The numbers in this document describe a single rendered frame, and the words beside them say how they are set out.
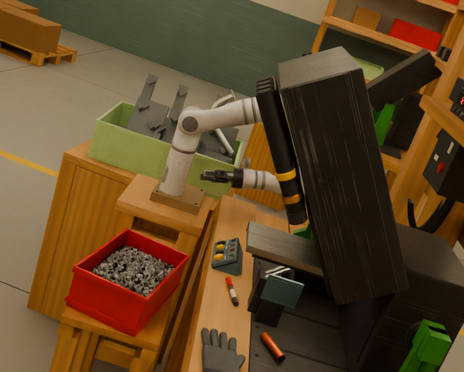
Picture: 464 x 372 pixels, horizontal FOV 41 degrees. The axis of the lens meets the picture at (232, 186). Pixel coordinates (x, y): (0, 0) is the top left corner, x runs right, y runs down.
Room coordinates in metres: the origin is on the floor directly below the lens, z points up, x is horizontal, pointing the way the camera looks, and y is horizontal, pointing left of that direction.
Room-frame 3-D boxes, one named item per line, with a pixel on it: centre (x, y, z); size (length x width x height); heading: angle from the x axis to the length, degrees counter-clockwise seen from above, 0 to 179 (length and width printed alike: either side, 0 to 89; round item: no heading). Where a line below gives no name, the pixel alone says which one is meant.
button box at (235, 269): (1.75, -0.06, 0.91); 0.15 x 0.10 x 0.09; 3
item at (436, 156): (1.70, -0.57, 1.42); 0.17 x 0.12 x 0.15; 3
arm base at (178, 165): (2.20, 0.21, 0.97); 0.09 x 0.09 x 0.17; 7
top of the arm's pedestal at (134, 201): (2.20, 0.21, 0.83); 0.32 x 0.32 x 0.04; 1
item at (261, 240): (1.49, -0.27, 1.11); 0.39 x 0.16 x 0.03; 93
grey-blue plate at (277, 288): (1.48, -0.21, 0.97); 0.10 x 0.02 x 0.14; 93
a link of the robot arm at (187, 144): (2.19, 0.21, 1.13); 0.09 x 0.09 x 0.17; 5
